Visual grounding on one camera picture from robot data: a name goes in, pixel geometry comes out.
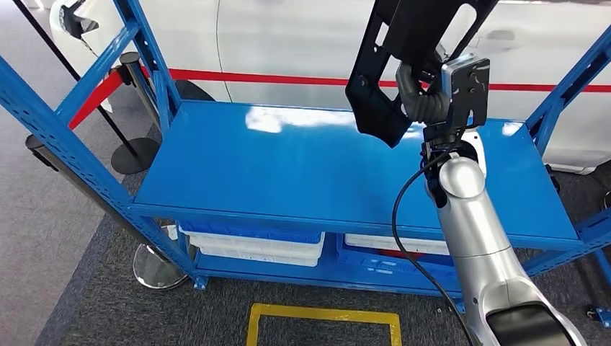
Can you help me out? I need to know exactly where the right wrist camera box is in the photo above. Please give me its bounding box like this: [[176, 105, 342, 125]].
[[440, 53, 491, 132]]

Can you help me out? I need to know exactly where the black stanchion with round base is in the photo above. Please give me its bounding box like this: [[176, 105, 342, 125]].
[[12, 0, 161, 175]]

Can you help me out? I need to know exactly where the black car tyre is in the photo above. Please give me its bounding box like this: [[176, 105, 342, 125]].
[[174, 79, 215, 102]]

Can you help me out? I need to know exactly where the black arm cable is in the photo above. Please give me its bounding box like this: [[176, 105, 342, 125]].
[[391, 138, 476, 346]]

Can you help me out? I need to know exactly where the yellow floor tape square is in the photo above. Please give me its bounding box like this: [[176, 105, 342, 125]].
[[246, 303, 403, 346]]

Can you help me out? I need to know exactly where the red barrier belt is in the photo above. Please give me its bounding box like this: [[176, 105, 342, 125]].
[[166, 68, 611, 93], [68, 70, 126, 130]]

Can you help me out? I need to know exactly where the white car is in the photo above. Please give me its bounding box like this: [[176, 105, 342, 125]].
[[50, 0, 611, 175]]

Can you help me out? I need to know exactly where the black plastic plate frame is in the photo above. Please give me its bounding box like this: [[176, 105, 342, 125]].
[[344, 0, 500, 149]]

